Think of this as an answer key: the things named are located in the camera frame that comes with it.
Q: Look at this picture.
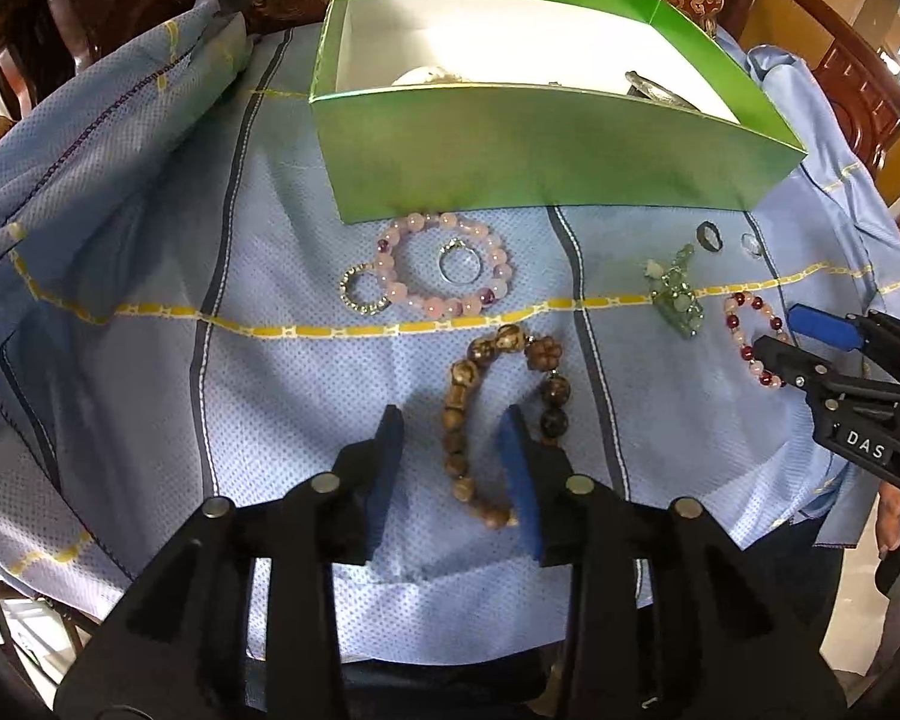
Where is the red pink bead bracelet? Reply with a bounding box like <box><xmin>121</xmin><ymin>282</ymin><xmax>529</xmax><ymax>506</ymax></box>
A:
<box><xmin>723</xmin><ymin>291</ymin><xmax>794</xmax><ymax>391</ymax></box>

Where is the green jade charm pendant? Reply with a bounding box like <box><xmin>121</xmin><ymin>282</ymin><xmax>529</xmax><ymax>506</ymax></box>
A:
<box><xmin>644</xmin><ymin>244</ymin><xmax>706</xmax><ymax>340</ymax></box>

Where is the brown wooden bead bracelet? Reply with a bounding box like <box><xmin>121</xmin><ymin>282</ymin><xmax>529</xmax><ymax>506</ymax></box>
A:
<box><xmin>440</xmin><ymin>323</ymin><xmax>574</xmax><ymax>532</ymax></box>

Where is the silver stone ring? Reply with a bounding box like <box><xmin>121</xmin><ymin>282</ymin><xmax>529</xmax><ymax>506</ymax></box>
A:
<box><xmin>437</xmin><ymin>237</ymin><xmax>484</xmax><ymax>286</ymax></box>

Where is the silver bangle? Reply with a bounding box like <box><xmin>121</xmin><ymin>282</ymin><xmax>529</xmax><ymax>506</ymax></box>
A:
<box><xmin>624</xmin><ymin>70</ymin><xmax>699</xmax><ymax>112</ymax></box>

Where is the person's right hand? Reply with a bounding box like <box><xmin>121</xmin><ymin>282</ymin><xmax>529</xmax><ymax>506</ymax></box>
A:
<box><xmin>875</xmin><ymin>483</ymin><xmax>900</xmax><ymax>559</ymax></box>

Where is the light blue striped cloth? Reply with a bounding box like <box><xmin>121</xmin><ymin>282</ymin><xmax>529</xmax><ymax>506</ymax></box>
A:
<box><xmin>0</xmin><ymin>0</ymin><xmax>900</xmax><ymax>714</ymax></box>

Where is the green cardboard box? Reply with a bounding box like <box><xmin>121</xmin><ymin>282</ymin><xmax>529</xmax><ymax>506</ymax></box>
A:
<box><xmin>310</xmin><ymin>0</ymin><xmax>805</xmax><ymax>223</ymax></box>

